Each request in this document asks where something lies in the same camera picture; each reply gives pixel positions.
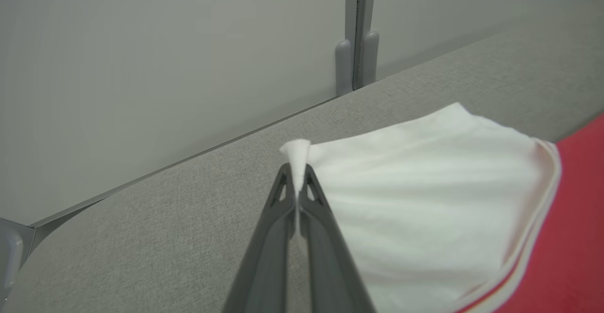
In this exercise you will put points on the curved grey frame leg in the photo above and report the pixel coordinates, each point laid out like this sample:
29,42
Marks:
12,251

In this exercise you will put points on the red and white jacket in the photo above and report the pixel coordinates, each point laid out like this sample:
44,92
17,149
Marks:
424,185

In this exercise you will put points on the grey partition post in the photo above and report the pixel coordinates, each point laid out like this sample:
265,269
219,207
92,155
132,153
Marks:
358,29

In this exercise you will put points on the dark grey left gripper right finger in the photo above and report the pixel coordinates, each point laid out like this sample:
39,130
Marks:
330,266

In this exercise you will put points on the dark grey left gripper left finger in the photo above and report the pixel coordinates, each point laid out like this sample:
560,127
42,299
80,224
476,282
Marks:
266,256

